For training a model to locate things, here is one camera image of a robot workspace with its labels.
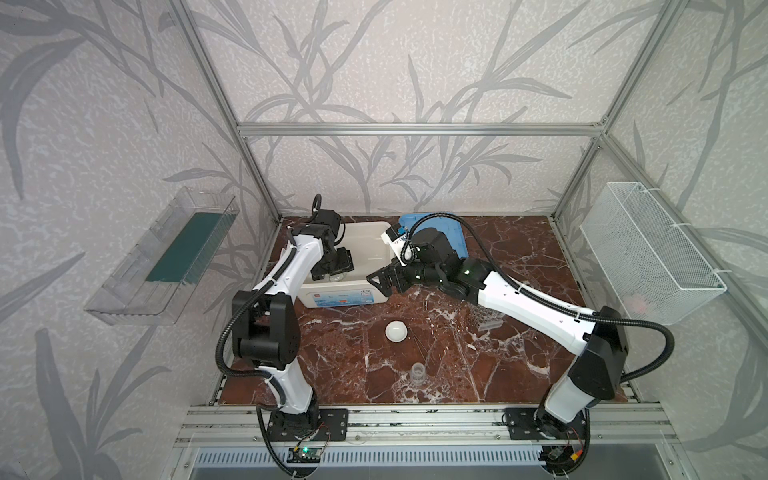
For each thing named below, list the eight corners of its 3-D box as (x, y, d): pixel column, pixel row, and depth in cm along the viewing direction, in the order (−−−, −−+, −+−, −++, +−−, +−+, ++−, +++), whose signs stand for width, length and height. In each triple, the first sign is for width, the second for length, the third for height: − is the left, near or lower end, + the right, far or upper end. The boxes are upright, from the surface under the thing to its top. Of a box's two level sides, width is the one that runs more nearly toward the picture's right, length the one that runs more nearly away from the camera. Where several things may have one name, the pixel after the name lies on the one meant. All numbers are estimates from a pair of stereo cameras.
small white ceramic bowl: (385, 342, 89) (385, 339, 88) (386, 323, 93) (385, 320, 92) (407, 342, 89) (407, 340, 88) (407, 323, 93) (407, 320, 92)
